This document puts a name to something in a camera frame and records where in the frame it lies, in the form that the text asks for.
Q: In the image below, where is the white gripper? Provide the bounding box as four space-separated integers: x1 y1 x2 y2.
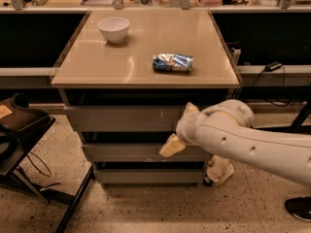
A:
159 102 208 157

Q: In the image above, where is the grey top drawer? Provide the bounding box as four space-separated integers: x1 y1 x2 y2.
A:
64 106 186 132

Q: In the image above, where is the grey drawer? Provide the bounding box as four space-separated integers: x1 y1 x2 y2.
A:
93 170 204 184
83 144 211 162
64 106 186 132

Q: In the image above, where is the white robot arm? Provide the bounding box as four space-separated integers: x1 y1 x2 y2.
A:
159 99 311 186

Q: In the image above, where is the grey drawer cabinet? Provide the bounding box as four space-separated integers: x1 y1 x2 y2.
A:
52 8 241 174

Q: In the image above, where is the grey middle drawer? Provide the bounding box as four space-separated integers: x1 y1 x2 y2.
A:
83 144 211 162

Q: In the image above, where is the grey bottom drawer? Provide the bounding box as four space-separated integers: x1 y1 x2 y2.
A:
93 170 204 184

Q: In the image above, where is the crumpled white cloth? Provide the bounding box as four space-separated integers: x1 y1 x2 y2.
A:
205 155 234 185

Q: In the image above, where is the blue foil snack bag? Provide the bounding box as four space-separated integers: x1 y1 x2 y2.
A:
153 53 193 72

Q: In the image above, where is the black power adapter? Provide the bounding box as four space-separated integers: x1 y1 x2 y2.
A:
264 61 282 72

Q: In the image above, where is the white ceramic bowl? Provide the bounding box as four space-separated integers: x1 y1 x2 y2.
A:
97 17 129 43

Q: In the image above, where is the black shoe lower right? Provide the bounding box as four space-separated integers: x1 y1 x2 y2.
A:
285 197 311 222

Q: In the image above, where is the black chair left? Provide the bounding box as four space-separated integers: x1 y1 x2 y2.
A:
0 93 93 233

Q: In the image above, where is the black stand frame right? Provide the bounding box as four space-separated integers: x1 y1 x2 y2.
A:
251 99 311 134

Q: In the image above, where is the black cable on floor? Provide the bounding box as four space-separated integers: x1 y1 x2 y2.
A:
26 150 52 178

